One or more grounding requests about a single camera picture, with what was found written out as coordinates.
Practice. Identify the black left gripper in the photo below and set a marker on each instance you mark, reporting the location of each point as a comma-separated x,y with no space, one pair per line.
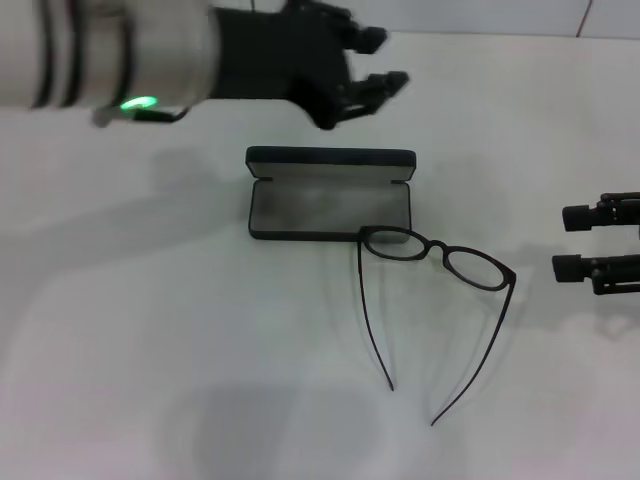
280,55

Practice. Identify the black thin-frame glasses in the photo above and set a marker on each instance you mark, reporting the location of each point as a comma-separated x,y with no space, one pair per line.
440,247

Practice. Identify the black glasses case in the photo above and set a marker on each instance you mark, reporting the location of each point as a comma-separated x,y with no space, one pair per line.
325,210

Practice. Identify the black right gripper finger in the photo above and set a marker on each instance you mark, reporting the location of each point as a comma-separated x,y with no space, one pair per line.
570,267
580,217

